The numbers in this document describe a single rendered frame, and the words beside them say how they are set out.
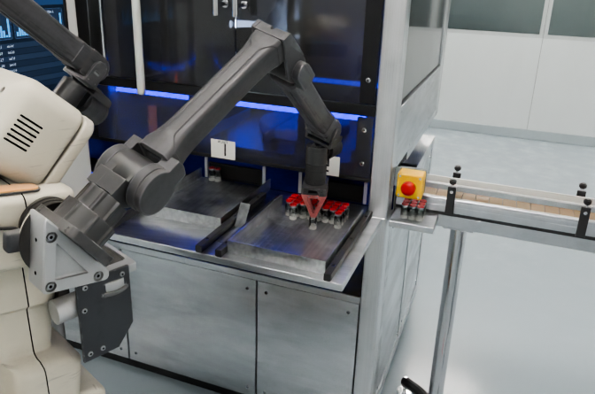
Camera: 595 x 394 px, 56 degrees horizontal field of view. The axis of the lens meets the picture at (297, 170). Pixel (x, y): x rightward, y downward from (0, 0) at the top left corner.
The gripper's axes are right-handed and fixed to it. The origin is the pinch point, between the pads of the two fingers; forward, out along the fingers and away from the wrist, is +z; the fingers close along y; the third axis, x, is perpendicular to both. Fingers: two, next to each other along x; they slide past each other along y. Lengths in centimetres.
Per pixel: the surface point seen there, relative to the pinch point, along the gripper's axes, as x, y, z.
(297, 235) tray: 3.9, -4.7, 4.7
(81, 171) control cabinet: 80, 24, 2
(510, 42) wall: -154, 451, -9
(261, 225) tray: 14.4, -0.4, 4.7
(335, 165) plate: -4.5, 14.2, -9.7
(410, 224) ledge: -27.3, 8.9, 4.9
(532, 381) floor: -89, 59, 92
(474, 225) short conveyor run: -46.5, 15.2, 6.2
